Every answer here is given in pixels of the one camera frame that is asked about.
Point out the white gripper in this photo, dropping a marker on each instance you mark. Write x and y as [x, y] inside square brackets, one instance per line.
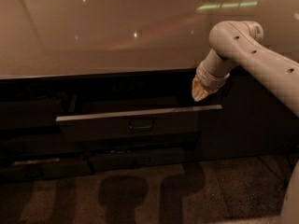
[209, 76]

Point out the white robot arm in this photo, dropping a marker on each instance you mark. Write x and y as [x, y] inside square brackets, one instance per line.
[240, 43]

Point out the dark cabinet door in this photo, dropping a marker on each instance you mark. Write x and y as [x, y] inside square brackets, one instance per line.
[252, 121]

